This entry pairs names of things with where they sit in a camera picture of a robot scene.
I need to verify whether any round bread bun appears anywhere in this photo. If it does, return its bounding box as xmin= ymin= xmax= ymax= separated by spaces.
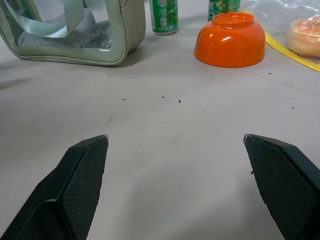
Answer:
xmin=285 ymin=15 xmax=320 ymax=57

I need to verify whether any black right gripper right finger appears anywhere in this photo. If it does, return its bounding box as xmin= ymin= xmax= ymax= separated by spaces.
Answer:
xmin=243 ymin=133 xmax=320 ymax=240

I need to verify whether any grey cloth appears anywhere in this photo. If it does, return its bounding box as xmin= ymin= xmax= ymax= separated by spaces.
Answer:
xmin=17 ymin=8 xmax=113 ymax=50

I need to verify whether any clear plastic bag yellow strip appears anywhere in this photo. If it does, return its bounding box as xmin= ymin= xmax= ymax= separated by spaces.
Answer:
xmin=241 ymin=0 xmax=320 ymax=73

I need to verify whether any clear green-trimmed pouch bag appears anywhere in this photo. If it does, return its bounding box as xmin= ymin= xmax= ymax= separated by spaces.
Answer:
xmin=0 ymin=0 xmax=147 ymax=67

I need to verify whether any green soda can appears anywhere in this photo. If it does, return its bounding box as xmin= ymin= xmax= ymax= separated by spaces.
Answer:
xmin=207 ymin=0 xmax=241 ymax=23
xmin=149 ymin=0 xmax=180 ymax=36

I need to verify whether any orange plastic bowl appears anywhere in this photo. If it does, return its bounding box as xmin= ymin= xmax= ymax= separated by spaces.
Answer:
xmin=194 ymin=11 xmax=266 ymax=69

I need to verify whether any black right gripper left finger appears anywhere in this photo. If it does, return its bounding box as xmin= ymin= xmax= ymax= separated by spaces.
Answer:
xmin=0 ymin=134 xmax=110 ymax=240

